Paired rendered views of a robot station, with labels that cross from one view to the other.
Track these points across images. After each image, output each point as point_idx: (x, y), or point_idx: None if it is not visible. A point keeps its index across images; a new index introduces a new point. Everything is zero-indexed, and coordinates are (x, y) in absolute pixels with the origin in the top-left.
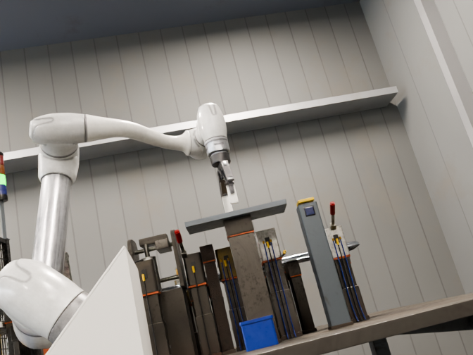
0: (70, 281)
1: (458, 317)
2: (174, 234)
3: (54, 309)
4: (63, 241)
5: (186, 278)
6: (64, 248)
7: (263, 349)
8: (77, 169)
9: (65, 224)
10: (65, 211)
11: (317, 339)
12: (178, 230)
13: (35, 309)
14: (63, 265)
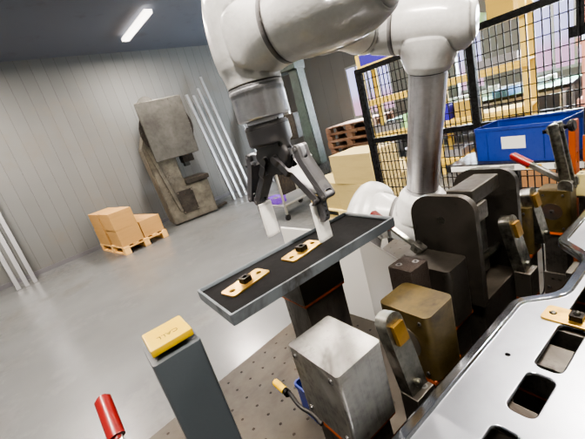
0: None
1: None
2: (411, 208)
3: None
4: (412, 160)
5: (480, 289)
6: (414, 168)
7: (294, 377)
8: (421, 53)
9: (413, 140)
10: (412, 125)
11: (226, 375)
12: (370, 213)
13: None
14: (416, 184)
